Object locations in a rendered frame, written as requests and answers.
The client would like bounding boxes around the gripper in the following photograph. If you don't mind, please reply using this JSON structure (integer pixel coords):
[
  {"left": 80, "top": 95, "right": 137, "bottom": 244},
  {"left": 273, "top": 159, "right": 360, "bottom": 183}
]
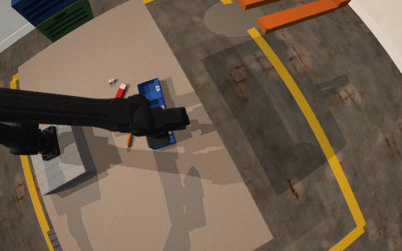
[{"left": 146, "top": 131, "right": 170, "bottom": 148}]

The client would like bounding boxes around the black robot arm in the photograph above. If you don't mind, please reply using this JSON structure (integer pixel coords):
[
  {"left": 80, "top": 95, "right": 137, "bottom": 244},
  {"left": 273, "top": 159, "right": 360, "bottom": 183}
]
[{"left": 0, "top": 87, "right": 190, "bottom": 161}]

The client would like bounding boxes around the orange aa battery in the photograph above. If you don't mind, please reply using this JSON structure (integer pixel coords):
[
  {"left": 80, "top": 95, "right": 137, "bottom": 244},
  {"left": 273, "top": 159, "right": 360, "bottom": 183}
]
[{"left": 126, "top": 134, "right": 132, "bottom": 148}]

